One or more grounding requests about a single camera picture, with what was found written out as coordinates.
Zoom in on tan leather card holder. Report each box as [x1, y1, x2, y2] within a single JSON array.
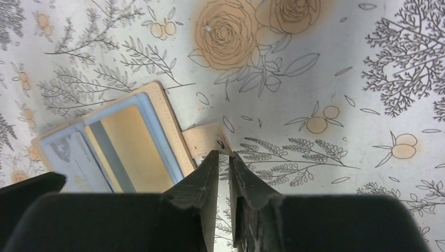
[[32, 82, 233, 193]]

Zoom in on floral patterned table mat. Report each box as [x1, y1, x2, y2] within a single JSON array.
[[1, 1, 444, 251]]

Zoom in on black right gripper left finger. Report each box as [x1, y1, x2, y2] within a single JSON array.
[[3, 150, 219, 251]]

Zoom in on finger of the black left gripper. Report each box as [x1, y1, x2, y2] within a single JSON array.
[[1, 172, 66, 244]]

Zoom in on gold credit card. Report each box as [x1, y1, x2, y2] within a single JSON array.
[[85, 106, 173, 193]]

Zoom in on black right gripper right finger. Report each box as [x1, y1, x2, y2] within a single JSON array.
[[229, 154, 428, 251]]

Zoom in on blue credit card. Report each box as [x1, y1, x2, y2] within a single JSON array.
[[39, 130, 112, 193]]

